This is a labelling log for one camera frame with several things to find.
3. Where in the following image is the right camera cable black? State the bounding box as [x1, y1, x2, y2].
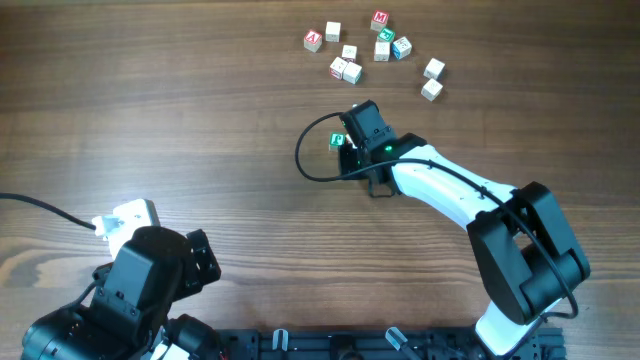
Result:
[294, 111, 580, 351]

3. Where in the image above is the white picture block centre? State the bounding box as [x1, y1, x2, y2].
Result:
[374, 42, 391, 62]

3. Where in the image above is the plain block lower right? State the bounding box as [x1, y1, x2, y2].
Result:
[421, 79, 443, 102]

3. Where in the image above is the red letter A block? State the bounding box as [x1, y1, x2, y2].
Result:
[303, 29, 323, 53]

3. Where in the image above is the green letter block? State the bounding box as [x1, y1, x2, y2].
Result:
[328, 132, 346, 152]

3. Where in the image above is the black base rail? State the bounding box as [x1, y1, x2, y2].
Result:
[214, 327, 566, 360]

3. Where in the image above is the green picture block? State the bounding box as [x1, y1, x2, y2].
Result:
[376, 27, 396, 43]

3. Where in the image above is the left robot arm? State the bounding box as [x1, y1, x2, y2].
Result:
[21, 226, 223, 360]

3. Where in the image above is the blue edged block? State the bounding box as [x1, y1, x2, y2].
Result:
[391, 36, 412, 60]

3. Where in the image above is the left camera cable black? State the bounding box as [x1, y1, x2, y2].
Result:
[0, 192, 96, 230]

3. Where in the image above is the red edged picture block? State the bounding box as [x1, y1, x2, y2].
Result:
[329, 57, 348, 80]

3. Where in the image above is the camera cable black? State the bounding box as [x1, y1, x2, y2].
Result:
[0, 192, 96, 230]
[294, 111, 580, 351]

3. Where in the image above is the red letter M block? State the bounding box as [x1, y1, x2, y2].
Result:
[370, 10, 390, 33]

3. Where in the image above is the small white picture block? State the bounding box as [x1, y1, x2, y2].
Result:
[341, 45, 358, 62]

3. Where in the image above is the white block beside red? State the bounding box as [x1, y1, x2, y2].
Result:
[342, 62, 363, 84]

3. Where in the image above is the plain wooden block top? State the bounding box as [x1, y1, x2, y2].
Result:
[325, 21, 341, 42]

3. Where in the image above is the plain block upper right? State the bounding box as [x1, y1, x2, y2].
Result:
[423, 58, 445, 80]

